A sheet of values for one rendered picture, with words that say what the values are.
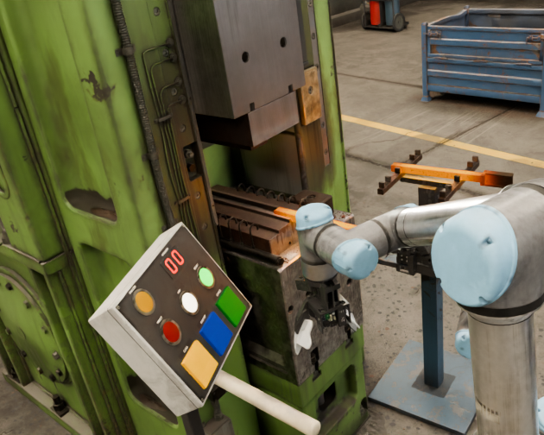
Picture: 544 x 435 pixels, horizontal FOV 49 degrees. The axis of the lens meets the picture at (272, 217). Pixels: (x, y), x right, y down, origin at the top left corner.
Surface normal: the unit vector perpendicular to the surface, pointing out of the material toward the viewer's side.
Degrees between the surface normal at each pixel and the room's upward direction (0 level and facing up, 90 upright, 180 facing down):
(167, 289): 60
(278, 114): 90
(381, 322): 0
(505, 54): 89
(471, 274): 82
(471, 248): 84
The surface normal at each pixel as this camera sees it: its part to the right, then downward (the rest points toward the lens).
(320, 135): 0.75, 0.21
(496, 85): -0.71, 0.41
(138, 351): -0.27, 0.48
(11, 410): -0.15, -0.88
